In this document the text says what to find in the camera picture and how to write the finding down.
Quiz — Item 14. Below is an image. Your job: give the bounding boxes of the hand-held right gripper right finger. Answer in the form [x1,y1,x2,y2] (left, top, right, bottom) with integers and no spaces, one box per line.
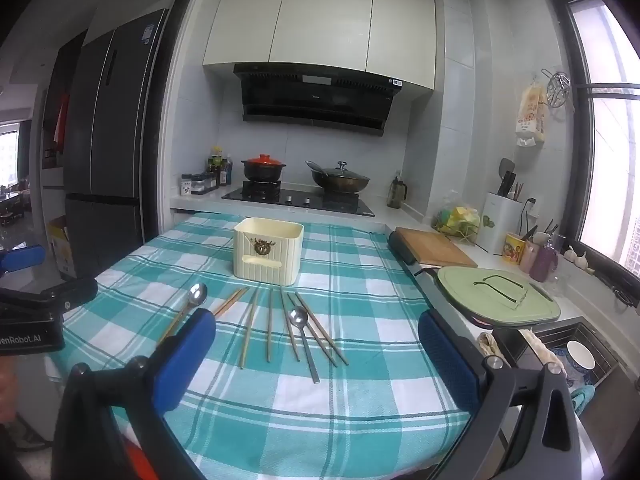
[419,310,583,480]

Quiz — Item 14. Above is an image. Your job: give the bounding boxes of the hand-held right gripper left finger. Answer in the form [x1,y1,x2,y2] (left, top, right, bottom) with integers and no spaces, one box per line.
[52,308,217,480]

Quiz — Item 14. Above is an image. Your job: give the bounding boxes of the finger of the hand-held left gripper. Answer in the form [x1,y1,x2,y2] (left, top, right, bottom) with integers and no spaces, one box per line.
[0,277,99,315]
[0,245,47,275]

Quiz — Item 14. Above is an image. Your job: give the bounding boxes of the gold handled metal spoon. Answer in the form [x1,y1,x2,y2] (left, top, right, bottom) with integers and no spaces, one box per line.
[157,283,209,346]

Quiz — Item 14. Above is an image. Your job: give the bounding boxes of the group of wooden chopsticks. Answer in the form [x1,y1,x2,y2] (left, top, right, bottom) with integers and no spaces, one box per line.
[294,292,350,366]

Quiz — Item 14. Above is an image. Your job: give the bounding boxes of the silver metal spoon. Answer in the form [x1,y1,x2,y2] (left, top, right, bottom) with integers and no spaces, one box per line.
[287,306,321,385]

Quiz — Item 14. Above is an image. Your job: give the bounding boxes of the cream ribbed utensil holder box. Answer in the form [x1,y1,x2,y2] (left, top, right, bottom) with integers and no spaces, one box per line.
[233,217,305,281]

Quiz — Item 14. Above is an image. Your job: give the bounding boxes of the cardboard box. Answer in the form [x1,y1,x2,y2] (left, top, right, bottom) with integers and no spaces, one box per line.
[47,215,77,281]

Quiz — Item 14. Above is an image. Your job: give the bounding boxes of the green plastic cutting board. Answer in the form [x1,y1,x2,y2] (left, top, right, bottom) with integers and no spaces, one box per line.
[434,265,562,329]

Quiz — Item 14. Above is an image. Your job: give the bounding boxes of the beige dish cloth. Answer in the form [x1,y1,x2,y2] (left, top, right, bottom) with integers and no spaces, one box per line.
[477,329,567,377]

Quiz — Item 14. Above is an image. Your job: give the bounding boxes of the orange red cloth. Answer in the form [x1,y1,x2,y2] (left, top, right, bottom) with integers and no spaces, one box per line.
[124,437,169,480]

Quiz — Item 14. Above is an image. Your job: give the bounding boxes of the teal white checkered tablecloth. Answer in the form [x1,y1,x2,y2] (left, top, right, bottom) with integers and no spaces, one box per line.
[47,212,474,480]

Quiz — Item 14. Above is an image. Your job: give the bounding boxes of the wooden cutting board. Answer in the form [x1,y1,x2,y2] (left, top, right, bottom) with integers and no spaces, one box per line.
[394,227,479,269]

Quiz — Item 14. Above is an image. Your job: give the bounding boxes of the yellow printed can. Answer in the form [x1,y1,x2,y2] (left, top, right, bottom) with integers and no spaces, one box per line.
[503,232,527,265]

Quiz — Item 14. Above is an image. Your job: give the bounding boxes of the pink cup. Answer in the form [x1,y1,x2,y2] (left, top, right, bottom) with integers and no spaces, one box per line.
[519,240,539,274]

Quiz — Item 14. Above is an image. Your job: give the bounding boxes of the white bowl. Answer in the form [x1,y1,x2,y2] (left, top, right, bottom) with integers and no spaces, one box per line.
[566,340,597,377]

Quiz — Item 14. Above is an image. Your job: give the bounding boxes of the purple soap bottle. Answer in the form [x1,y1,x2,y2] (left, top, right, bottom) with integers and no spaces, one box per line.
[528,236,559,284]

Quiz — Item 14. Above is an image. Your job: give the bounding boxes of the teal hanging cloth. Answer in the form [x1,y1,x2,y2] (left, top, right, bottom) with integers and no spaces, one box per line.
[569,384,597,417]

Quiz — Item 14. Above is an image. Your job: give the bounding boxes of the yellow green bag of produce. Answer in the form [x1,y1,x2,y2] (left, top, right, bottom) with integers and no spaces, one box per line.
[432,202,482,237]

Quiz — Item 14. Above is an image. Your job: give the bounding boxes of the red hanging decoration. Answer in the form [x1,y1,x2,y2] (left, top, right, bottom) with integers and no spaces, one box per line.
[54,92,69,144]

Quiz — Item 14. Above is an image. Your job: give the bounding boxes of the white knife holder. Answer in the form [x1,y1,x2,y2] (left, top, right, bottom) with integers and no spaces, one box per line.
[481,191,524,257]

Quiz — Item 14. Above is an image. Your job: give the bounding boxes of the dark grey refrigerator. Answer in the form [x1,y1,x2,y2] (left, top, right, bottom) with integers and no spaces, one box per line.
[64,7,170,281]

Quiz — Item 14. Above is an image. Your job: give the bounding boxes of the steel kitchen sink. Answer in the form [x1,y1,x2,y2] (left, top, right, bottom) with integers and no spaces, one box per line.
[494,319,627,392]

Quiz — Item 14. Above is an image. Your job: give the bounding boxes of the group of small spice jars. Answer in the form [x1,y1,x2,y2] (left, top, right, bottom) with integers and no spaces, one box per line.
[180,172,219,196]

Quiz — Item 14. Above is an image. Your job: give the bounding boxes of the garlic bulbs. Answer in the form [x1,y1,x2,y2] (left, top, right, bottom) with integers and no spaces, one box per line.
[564,245,597,275]

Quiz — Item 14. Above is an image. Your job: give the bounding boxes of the group of seasoning bottles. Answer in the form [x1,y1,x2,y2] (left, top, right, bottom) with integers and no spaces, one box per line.
[207,146,234,187]

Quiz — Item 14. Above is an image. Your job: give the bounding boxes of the black gas stove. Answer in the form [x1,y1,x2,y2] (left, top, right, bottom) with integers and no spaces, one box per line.
[221,184,376,218]

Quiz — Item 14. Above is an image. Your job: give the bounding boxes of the black kitchen spatula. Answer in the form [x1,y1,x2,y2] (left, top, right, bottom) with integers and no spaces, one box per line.
[497,157,517,198]

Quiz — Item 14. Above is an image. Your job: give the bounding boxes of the black clay pot red lid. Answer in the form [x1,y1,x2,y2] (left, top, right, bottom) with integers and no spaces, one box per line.
[240,153,287,183]

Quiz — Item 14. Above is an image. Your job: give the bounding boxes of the black wok with glass lid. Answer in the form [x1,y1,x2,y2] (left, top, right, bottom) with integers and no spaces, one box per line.
[305,160,371,195]

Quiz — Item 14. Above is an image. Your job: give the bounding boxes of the black framed window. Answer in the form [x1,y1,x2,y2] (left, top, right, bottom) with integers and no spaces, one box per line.
[542,0,640,307]

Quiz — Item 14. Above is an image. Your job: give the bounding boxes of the hanging plastic bag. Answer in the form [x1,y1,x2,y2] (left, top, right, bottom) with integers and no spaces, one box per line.
[515,84,547,149]

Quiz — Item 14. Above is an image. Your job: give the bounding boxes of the black range hood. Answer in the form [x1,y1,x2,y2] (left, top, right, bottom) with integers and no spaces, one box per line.
[233,62,404,137]

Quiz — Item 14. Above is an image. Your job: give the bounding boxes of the hanging metal steamer rack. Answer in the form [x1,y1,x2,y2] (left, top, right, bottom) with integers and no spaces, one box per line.
[541,70,572,111]

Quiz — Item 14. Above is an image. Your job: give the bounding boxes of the white wall cabinet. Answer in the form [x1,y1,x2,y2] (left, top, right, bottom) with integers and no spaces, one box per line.
[202,0,437,92]

